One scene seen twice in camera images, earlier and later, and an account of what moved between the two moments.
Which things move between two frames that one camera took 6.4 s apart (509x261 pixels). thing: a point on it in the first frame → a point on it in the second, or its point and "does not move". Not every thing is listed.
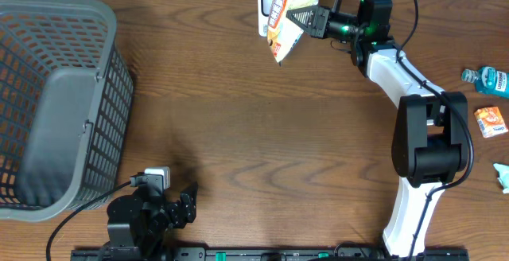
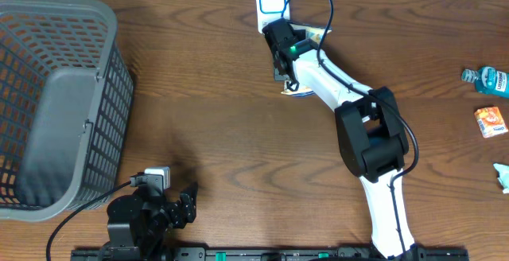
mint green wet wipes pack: x=503 y=178 does not move
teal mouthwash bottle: x=488 y=80 does not move
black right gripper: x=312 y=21 → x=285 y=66
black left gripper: x=187 y=204 does not move
